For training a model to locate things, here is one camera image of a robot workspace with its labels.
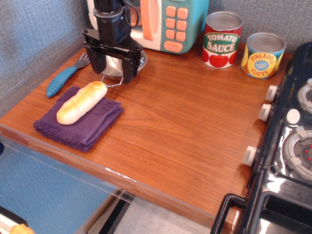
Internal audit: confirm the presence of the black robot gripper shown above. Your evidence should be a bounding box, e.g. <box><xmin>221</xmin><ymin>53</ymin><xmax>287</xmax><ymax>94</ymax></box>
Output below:
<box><xmin>82</xmin><ymin>6</ymin><xmax>142</xmax><ymax>84</ymax></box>

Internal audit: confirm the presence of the toy bread loaf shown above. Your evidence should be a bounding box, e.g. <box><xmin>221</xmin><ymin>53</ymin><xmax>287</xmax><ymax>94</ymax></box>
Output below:
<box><xmin>57</xmin><ymin>81</ymin><xmax>108</xmax><ymax>125</ymax></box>

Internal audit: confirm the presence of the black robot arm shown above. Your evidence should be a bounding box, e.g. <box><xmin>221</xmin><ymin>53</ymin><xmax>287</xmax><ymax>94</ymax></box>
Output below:
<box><xmin>82</xmin><ymin>0</ymin><xmax>143</xmax><ymax>84</ymax></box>

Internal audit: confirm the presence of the purple folded towel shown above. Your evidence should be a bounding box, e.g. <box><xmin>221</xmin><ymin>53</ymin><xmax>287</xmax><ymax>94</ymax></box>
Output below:
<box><xmin>33</xmin><ymin>86</ymin><xmax>124</xmax><ymax>152</ymax></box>

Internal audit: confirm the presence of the orange microwave turntable plate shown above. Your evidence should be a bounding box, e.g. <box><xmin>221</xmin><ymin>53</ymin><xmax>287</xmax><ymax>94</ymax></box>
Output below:
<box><xmin>130</xmin><ymin>6</ymin><xmax>142</xmax><ymax>27</ymax></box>

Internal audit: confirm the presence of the teal toy microwave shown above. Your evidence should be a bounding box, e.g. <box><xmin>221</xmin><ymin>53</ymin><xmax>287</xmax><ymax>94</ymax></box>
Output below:
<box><xmin>87</xmin><ymin>0</ymin><xmax>210</xmax><ymax>55</ymax></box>

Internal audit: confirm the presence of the tomato sauce can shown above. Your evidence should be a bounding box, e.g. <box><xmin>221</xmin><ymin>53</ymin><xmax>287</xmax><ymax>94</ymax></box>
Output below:
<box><xmin>202</xmin><ymin>11</ymin><xmax>243</xmax><ymax>69</ymax></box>

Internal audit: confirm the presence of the pineapple slices can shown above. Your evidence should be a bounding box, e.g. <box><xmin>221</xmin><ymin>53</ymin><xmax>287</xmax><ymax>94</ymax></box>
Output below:
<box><xmin>241</xmin><ymin>32</ymin><xmax>286</xmax><ymax>79</ymax></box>

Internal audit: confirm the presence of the white stove knob middle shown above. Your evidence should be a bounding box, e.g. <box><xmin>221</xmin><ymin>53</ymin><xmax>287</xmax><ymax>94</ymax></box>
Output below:
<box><xmin>258</xmin><ymin>104</ymin><xmax>272</xmax><ymax>122</ymax></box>

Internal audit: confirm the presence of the white stove knob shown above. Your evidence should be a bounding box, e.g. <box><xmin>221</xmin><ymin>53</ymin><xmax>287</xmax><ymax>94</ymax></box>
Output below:
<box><xmin>258</xmin><ymin>104</ymin><xmax>272</xmax><ymax>122</ymax></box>
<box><xmin>243</xmin><ymin>146</ymin><xmax>257</xmax><ymax>167</ymax></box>
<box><xmin>266</xmin><ymin>85</ymin><xmax>278</xmax><ymax>102</ymax></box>

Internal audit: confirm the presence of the white stove knob top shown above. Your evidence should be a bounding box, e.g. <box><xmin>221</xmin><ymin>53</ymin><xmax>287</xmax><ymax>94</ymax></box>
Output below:
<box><xmin>266</xmin><ymin>85</ymin><xmax>278</xmax><ymax>102</ymax></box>

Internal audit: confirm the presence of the white stove knob bottom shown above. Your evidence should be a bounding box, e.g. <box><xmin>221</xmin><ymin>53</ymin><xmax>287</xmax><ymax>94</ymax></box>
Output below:
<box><xmin>243</xmin><ymin>146</ymin><xmax>257</xmax><ymax>167</ymax></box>

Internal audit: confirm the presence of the yellow object at corner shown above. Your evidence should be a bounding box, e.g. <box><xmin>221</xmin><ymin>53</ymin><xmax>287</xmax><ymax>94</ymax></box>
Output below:
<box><xmin>10</xmin><ymin>224</ymin><xmax>35</xmax><ymax>234</ymax></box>

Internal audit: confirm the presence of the black toy stove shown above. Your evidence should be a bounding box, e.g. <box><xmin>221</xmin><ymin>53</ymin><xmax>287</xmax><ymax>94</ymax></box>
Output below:
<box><xmin>232</xmin><ymin>42</ymin><xmax>312</xmax><ymax>234</ymax></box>

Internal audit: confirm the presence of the small steel bowl with handles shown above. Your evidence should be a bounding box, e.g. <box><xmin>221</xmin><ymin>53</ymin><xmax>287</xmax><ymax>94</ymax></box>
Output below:
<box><xmin>101</xmin><ymin>50</ymin><xmax>148</xmax><ymax>87</ymax></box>

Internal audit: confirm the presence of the fork with blue handle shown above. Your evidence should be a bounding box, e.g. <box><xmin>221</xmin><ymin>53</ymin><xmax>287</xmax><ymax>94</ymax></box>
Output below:
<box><xmin>46</xmin><ymin>53</ymin><xmax>90</xmax><ymax>98</ymax></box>

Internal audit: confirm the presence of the black oven door handle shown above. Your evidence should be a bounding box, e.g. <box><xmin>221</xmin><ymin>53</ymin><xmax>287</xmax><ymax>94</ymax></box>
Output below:
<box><xmin>211</xmin><ymin>193</ymin><xmax>247</xmax><ymax>234</ymax></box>

